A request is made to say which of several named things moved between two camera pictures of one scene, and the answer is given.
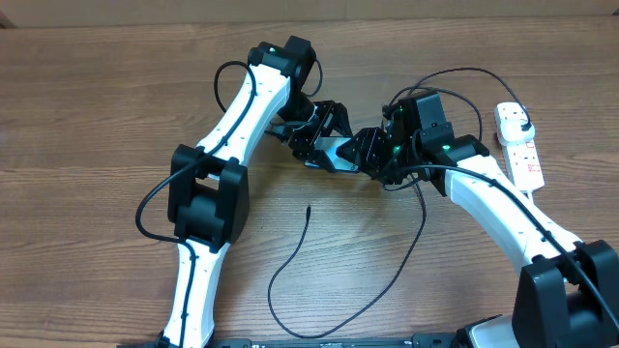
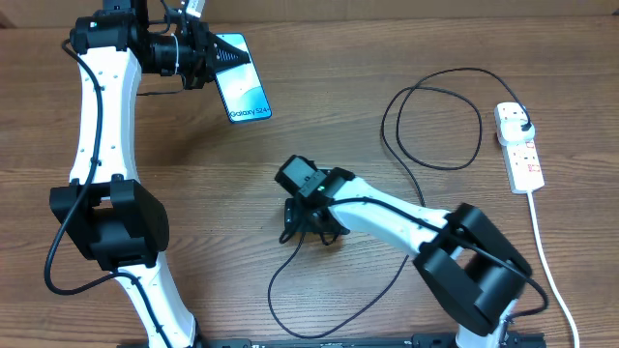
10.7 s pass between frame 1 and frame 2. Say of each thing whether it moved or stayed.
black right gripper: moved
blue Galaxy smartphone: moved
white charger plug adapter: stayed
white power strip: stayed
